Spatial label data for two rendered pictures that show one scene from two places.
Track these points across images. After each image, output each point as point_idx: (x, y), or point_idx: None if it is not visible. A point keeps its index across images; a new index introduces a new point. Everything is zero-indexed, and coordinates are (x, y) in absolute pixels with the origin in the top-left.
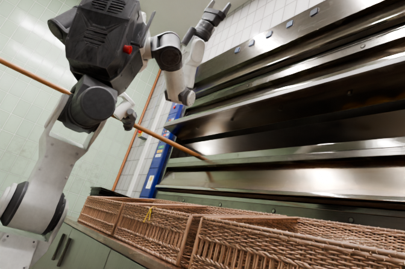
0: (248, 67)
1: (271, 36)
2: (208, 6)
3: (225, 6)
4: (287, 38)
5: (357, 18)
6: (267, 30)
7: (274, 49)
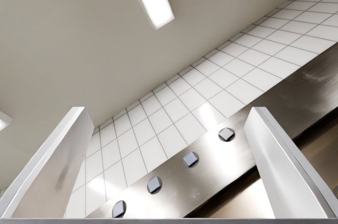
0: None
1: (162, 187)
2: (31, 183)
3: (278, 140)
4: (207, 187)
5: (318, 131)
6: (145, 177)
7: (188, 215)
